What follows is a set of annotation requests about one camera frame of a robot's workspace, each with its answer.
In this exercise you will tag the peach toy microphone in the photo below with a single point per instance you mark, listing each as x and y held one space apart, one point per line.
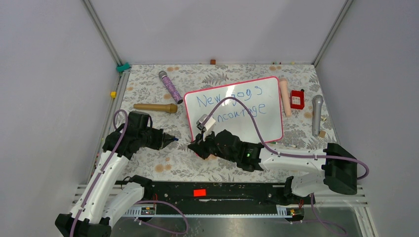
283 84

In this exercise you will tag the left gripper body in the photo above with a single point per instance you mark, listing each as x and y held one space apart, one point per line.
152 138

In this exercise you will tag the pink framed whiteboard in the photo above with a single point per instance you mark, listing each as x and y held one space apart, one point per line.
253 109

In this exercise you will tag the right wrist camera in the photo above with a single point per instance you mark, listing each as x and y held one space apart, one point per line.
206 125

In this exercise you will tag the floral patterned table mat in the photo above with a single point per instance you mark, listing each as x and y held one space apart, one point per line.
176 162

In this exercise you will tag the wooden small cube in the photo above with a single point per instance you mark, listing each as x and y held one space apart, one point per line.
322 134

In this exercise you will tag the red small box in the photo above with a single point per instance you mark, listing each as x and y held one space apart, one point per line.
297 99

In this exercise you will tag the teal corner clamp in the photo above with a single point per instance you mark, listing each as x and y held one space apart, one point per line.
123 67

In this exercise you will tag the gold toy microphone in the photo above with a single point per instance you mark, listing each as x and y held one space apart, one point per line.
168 108

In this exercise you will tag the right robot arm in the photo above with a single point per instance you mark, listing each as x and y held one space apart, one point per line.
329 169

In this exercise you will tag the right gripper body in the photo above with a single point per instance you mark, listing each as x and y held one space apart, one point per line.
209 137

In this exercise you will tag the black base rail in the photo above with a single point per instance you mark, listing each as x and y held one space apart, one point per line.
176 192

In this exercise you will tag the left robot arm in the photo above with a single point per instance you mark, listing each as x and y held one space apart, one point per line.
93 215

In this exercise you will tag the silver toy microphone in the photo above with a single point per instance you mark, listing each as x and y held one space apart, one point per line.
317 103

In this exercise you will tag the red tape label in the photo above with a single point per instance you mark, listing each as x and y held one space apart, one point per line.
199 193

